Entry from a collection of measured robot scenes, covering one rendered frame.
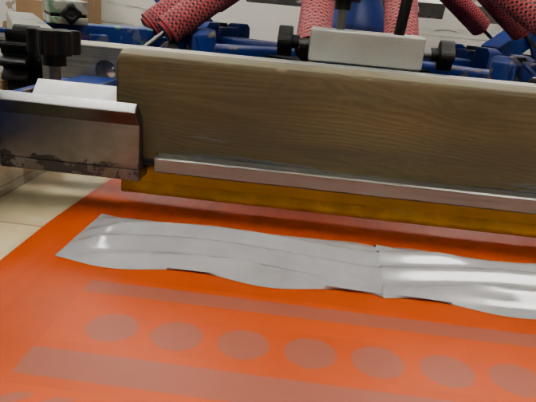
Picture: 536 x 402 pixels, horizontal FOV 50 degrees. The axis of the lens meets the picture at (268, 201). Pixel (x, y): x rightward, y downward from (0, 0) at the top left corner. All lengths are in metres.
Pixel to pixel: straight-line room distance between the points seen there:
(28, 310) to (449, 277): 0.22
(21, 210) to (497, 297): 0.30
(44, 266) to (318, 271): 0.15
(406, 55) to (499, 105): 0.28
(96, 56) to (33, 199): 0.26
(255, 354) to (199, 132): 0.18
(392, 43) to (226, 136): 0.32
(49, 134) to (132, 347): 0.20
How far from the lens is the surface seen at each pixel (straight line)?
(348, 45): 0.66
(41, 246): 0.35
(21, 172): 0.46
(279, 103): 0.38
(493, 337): 0.30
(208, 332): 0.27
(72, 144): 0.40
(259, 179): 0.38
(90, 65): 0.65
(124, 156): 0.39
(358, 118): 0.38
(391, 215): 0.41
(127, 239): 0.34
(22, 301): 0.30
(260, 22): 4.54
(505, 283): 0.35
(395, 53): 0.66
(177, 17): 1.00
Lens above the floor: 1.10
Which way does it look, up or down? 19 degrees down
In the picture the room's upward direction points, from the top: 5 degrees clockwise
